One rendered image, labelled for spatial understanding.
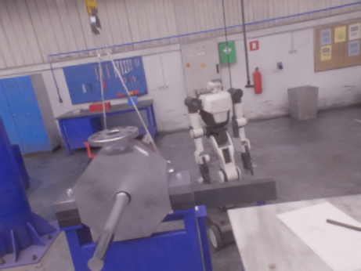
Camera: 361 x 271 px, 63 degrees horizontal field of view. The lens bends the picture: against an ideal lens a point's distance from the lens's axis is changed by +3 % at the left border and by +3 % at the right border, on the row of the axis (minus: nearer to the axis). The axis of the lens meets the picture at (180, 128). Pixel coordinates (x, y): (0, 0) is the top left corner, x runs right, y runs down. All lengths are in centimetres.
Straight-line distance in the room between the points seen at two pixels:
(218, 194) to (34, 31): 621
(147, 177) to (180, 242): 43
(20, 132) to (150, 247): 592
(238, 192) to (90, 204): 95
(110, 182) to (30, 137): 580
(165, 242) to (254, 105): 549
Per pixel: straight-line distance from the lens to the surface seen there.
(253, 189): 200
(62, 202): 167
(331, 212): 171
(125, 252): 177
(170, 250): 173
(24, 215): 357
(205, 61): 629
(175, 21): 667
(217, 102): 254
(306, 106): 662
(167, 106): 673
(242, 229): 156
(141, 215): 160
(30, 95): 702
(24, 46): 756
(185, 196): 154
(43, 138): 714
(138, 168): 148
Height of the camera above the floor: 176
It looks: 15 degrees down
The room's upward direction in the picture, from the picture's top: 9 degrees counter-clockwise
